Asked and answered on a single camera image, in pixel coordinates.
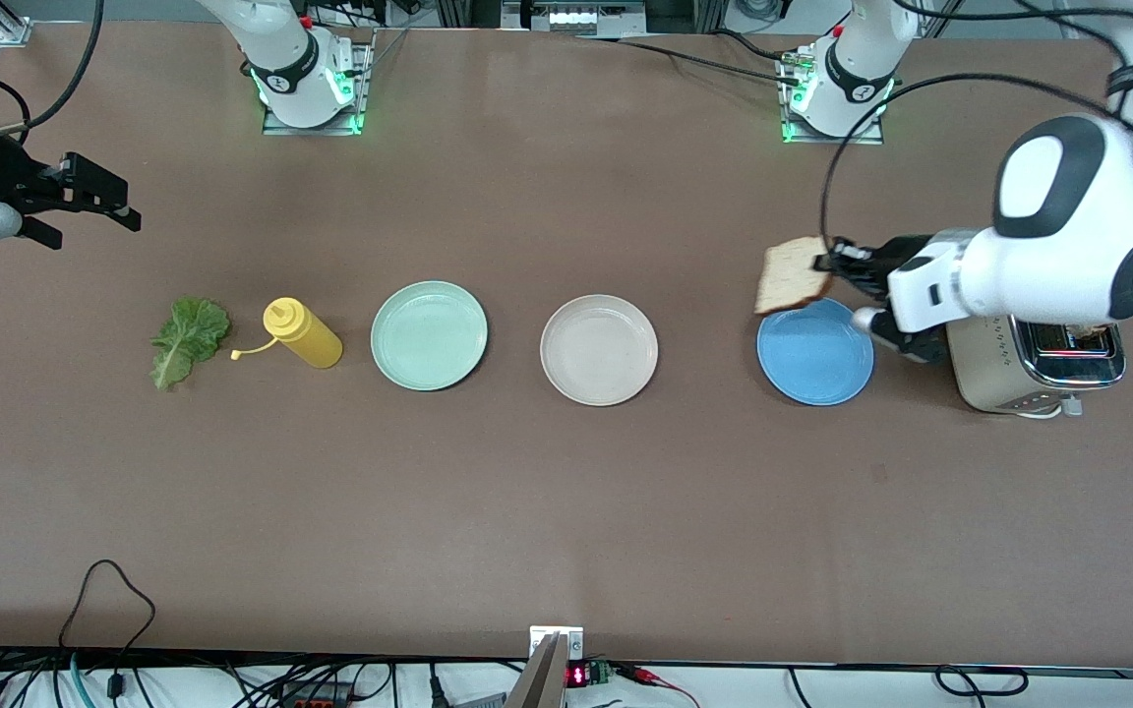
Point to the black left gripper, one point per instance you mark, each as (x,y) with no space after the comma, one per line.
(899,250)

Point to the toasted bread slice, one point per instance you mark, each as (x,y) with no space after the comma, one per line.
(1088,328)
(791,277)

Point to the green lettuce leaf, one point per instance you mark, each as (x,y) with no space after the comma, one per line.
(188,334)

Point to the yellow mustard squeeze bottle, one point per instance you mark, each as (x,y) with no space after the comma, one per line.
(306,334)

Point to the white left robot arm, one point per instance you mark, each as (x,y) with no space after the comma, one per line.
(1068,256)

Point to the blue plate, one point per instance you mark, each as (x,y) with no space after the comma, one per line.
(812,359)

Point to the beige plate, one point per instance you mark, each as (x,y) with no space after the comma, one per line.
(598,350)

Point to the mint green plate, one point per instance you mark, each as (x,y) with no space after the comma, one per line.
(429,336)

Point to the cream and chrome toaster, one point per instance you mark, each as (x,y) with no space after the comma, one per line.
(989,379)

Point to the black box with white lights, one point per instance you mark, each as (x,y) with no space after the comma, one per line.
(571,17)

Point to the red LED display module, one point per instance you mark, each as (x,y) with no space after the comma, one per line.
(578,676)

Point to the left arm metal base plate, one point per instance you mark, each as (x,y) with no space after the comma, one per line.
(866,139)

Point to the aluminium frame profile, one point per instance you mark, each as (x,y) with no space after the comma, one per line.
(11,29)

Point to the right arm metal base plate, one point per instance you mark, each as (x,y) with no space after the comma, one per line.
(367,59)

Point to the small metal mounting bracket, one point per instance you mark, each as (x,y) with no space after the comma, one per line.
(576,644)

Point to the grey camera pole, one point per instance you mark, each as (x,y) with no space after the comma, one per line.
(542,678)

